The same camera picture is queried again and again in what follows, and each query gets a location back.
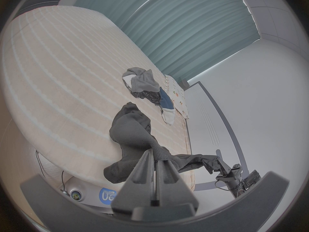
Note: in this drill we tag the pile of clothes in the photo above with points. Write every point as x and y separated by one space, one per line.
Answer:
144 83

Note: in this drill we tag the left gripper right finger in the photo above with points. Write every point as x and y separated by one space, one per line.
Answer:
172 190

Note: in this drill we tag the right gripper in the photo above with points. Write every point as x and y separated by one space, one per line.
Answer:
233 175

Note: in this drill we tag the bed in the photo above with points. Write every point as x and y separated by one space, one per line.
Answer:
67 76

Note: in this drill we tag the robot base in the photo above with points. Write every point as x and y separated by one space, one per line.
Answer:
91 192

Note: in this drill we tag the black polo shirt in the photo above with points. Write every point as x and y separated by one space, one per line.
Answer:
131 134

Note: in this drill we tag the white printed pillow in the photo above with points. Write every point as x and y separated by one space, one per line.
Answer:
177 95

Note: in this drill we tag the grey bedside table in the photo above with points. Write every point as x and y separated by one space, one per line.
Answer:
184 83

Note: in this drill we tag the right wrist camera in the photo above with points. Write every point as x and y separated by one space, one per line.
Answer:
251 178

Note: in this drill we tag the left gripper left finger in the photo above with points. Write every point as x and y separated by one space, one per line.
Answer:
138 185

